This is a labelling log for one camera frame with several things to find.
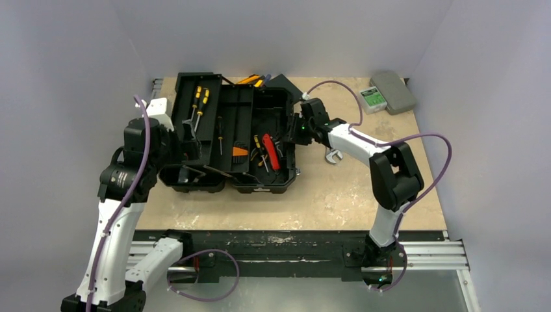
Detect red handled pliers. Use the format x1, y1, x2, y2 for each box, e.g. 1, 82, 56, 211
262, 133, 281, 172

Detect yellow handled needle-nose pliers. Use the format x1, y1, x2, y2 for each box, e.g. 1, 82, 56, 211
251, 135, 270, 174

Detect black toolbox tray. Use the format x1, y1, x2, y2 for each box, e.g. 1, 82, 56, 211
172, 72, 257, 174

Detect small yellow black screwdriver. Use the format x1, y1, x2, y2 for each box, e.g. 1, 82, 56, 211
190, 85, 202, 120

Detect black plastic toolbox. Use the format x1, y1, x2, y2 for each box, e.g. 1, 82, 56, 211
159, 72, 301, 194

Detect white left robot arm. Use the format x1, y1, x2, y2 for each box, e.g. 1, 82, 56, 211
60, 118, 194, 311

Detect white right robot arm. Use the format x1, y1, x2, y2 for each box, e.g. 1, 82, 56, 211
284, 98, 424, 265

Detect black flat case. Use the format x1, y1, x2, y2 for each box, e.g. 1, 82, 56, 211
265, 74, 303, 103

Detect white green small box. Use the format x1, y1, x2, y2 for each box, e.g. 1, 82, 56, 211
359, 86, 387, 114

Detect yellow tools behind toolbox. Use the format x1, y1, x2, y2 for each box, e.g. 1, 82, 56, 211
237, 74, 272, 88

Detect grey sharpening stone block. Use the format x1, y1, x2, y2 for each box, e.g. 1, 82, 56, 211
370, 71, 418, 115

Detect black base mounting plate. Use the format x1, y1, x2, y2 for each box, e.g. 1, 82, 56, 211
133, 230, 444, 285

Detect red handled adjustable wrench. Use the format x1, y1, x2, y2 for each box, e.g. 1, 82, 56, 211
325, 148, 343, 165

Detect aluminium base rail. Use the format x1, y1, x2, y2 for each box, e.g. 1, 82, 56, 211
126, 240, 470, 270

